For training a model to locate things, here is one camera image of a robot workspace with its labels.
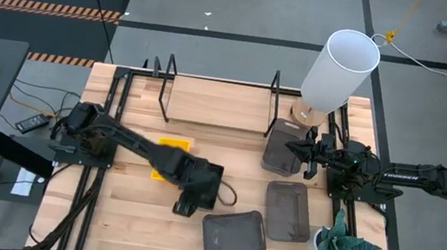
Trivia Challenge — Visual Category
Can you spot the yellow sponge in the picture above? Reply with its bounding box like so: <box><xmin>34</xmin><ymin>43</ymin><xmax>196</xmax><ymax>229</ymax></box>
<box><xmin>149</xmin><ymin>132</ymin><xmax>195</xmax><ymax>186</ymax></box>

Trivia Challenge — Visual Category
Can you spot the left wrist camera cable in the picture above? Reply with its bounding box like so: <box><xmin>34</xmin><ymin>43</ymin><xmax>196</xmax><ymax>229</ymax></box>
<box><xmin>215</xmin><ymin>180</ymin><xmax>240</xmax><ymax>209</ymax></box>

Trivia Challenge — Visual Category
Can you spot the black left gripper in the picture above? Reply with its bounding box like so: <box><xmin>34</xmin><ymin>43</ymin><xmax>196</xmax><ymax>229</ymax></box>
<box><xmin>158</xmin><ymin>148</ymin><xmax>214</xmax><ymax>220</ymax></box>

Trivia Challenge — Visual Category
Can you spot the yellow slotted plastic basket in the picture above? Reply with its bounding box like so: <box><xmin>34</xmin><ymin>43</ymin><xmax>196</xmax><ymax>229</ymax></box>
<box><xmin>153</xmin><ymin>135</ymin><xmax>195</xmax><ymax>185</ymax></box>

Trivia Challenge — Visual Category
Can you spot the green plant white pot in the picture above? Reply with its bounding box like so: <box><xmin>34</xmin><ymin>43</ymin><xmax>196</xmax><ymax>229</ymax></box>
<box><xmin>307</xmin><ymin>203</ymin><xmax>388</xmax><ymax>250</ymax></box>

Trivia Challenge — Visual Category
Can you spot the black slotted plastic basket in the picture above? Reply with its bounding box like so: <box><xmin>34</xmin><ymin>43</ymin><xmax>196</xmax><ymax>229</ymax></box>
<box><xmin>189</xmin><ymin>159</ymin><xmax>227</xmax><ymax>212</ymax></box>
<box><xmin>188</xmin><ymin>159</ymin><xmax>227</xmax><ymax>212</ymax></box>

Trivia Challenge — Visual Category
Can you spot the white shade table lamp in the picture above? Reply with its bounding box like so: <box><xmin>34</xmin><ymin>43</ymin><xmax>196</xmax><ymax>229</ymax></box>
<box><xmin>287</xmin><ymin>22</ymin><xmax>385</xmax><ymax>137</ymax></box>

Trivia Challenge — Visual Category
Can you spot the black power adapter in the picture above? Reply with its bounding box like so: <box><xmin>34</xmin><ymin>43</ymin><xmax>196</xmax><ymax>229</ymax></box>
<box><xmin>13</xmin><ymin>109</ymin><xmax>53</xmax><ymax>139</ymax></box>

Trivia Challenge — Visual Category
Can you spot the black aluminium rig frame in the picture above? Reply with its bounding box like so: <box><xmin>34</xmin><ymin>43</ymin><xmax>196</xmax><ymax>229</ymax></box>
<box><xmin>24</xmin><ymin>42</ymin><xmax>422</xmax><ymax>250</ymax></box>

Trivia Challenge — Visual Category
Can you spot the translucent grey plastic basket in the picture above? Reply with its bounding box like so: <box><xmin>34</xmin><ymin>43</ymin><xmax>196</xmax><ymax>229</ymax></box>
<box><xmin>259</xmin><ymin>115</ymin><xmax>312</xmax><ymax>180</ymax></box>
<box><xmin>259</xmin><ymin>177</ymin><xmax>319</xmax><ymax>247</ymax></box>
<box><xmin>197</xmin><ymin>203</ymin><xmax>273</xmax><ymax>250</ymax></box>

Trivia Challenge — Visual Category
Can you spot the wooden shelf black frame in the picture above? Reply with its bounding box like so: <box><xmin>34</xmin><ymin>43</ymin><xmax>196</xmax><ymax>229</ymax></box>
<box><xmin>154</xmin><ymin>52</ymin><xmax>286</xmax><ymax>140</ymax></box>

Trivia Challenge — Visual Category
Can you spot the white paper sheet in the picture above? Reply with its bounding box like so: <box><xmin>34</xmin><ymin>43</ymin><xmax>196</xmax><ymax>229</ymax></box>
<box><xmin>10</xmin><ymin>165</ymin><xmax>39</xmax><ymax>199</ymax></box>

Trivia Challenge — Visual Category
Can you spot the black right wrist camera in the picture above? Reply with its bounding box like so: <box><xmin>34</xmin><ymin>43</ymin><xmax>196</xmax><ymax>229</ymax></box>
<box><xmin>318</xmin><ymin>132</ymin><xmax>337</xmax><ymax>158</ymax></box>

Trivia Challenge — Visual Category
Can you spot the black hanging cable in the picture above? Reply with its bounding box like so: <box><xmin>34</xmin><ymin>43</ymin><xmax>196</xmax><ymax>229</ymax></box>
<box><xmin>69</xmin><ymin>0</ymin><xmax>124</xmax><ymax>66</ymax></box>

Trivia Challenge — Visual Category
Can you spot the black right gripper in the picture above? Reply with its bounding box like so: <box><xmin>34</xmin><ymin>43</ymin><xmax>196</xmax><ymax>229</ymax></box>
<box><xmin>280</xmin><ymin>122</ymin><xmax>340</xmax><ymax>185</ymax></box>

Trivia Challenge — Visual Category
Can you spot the white lamp cable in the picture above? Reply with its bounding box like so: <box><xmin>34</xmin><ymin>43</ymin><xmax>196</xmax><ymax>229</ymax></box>
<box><xmin>364</xmin><ymin>31</ymin><xmax>447</xmax><ymax>91</ymax></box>

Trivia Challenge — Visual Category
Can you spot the yellow cable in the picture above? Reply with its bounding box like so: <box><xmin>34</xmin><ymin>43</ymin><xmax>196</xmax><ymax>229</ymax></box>
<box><xmin>384</xmin><ymin>0</ymin><xmax>424</xmax><ymax>47</ymax></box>

